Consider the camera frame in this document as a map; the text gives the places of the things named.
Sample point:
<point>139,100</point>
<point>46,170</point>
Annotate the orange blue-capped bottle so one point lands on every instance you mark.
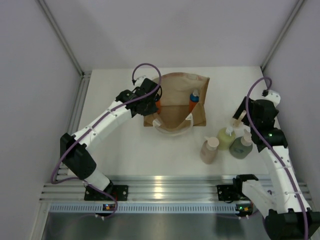
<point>193,100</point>

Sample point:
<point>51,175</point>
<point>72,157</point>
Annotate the aluminium mounting rail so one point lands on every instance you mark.
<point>147,189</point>

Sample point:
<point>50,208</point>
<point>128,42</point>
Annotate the grey slotted cable duct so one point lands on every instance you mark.
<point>151,208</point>

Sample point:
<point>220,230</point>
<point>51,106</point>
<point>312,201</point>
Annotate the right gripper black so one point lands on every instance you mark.
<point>242,107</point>

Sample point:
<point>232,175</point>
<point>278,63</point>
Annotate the left aluminium frame post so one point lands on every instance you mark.
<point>60,35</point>

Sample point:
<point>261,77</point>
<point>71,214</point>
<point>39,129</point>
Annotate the pink pump bottle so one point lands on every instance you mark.
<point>209,150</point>

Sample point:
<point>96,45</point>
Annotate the right aluminium frame post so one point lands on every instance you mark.
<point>290,20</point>

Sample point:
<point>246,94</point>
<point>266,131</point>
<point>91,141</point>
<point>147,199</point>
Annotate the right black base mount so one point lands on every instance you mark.
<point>227,193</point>

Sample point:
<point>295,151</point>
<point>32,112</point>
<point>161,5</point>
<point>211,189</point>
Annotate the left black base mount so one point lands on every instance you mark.
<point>118,192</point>

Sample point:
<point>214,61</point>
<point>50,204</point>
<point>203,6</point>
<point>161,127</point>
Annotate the dark green pump bottle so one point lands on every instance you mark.
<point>241,146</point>

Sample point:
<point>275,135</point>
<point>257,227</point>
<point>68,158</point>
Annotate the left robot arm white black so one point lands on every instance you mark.
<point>76,149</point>

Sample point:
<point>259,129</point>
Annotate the aluminium frame post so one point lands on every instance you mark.
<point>60,35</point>
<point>290,20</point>

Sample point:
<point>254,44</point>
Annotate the yellow-green pump bottle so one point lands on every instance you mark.
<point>226,136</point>

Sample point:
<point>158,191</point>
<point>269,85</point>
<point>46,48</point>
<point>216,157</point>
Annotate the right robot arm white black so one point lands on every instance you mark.
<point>286,213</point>

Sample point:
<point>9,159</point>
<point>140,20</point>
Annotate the burlap canvas tote bag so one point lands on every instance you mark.
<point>173,117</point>

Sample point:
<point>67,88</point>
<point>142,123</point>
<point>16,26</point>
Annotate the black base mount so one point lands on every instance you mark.
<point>227,193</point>
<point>118,192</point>

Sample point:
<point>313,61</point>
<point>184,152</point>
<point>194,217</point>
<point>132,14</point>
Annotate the beige pump bottle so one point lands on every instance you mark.
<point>237,123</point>

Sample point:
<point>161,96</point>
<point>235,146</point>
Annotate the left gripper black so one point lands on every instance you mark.
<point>151,110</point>

